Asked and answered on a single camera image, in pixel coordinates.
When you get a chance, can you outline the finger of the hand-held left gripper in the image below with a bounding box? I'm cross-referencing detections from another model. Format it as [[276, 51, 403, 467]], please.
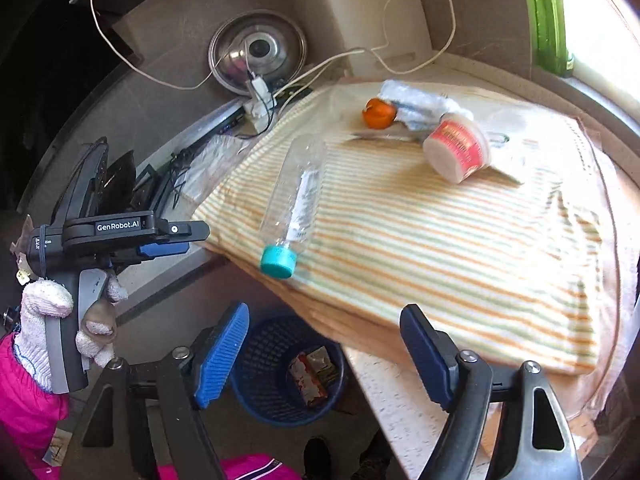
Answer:
[[157, 219, 211, 244], [137, 241, 192, 263]]

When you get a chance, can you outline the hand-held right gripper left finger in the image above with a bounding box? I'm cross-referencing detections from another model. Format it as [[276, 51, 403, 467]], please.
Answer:
[[60, 302, 251, 480]]

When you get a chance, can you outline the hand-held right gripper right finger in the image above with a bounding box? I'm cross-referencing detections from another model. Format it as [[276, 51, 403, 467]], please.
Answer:
[[399, 304, 584, 480]]

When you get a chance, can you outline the blue plastic basket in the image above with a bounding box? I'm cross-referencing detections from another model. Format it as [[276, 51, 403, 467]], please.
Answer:
[[227, 316, 349, 428]]

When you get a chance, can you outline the person's left forearm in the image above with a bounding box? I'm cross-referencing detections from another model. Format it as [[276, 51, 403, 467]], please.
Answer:
[[0, 332, 71, 463]]

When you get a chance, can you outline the person's left hand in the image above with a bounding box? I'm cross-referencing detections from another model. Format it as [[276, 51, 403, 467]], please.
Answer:
[[12, 270, 127, 393]]

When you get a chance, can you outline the peach towel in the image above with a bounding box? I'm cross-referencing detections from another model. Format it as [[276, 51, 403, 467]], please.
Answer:
[[240, 75, 632, 413]]

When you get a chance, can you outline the clear plastic bag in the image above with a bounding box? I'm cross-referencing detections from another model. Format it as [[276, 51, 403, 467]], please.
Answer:
[[189, 135, 257, 197]]

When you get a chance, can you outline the red and white wrapper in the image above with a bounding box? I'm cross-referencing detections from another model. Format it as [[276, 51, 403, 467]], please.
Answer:
[[287, 352, 327, 407]]

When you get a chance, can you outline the striped cloth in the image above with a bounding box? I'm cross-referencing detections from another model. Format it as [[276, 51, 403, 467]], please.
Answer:
[[192, 80, 608, 376]]

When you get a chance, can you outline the brown crumpled packet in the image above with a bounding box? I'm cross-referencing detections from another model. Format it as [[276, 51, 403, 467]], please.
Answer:
[[305, 347, 342, 387]]

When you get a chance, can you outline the silver flat device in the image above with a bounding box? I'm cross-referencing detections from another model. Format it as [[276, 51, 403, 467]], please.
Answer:
[[175, 100, 247, 152]]

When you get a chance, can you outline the person's pink clothing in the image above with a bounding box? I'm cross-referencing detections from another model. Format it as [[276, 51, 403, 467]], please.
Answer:
[[155, 452, 302, 480]]

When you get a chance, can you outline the clear plastic bottle teal cap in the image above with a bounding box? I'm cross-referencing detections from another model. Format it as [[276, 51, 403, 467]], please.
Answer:
[[259, 135, 329, 279]]

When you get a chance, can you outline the person's black shoe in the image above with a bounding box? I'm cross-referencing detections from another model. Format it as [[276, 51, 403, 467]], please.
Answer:
[[302, 436, 332, 480]]

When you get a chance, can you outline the white cup pink label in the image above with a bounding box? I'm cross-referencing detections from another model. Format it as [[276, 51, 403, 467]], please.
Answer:
[[422, 112, 493, 184]]

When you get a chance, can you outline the steel pot lid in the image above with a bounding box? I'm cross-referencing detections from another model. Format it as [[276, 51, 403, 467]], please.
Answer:
[[207, 9, 308, 96]]

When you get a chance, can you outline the orange tangerine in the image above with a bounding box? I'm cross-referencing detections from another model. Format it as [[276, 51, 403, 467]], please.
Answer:
[[362, 97, 399, 129]]

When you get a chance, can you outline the crumpled white plastic wrapper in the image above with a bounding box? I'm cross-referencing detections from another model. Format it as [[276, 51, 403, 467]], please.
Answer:
[[377, 79, 475, 128]]

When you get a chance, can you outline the green plastic pump bottle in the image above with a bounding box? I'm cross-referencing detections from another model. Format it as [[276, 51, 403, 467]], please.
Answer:
[[531, 0, 576, 79]]

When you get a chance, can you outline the black cable bundle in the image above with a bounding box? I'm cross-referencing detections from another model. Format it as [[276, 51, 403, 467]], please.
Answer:
[[169, 150, 202, 212]]

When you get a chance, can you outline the thin white cable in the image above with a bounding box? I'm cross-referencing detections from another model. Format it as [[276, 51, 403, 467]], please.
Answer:
[[89, 0, 256, 92]]

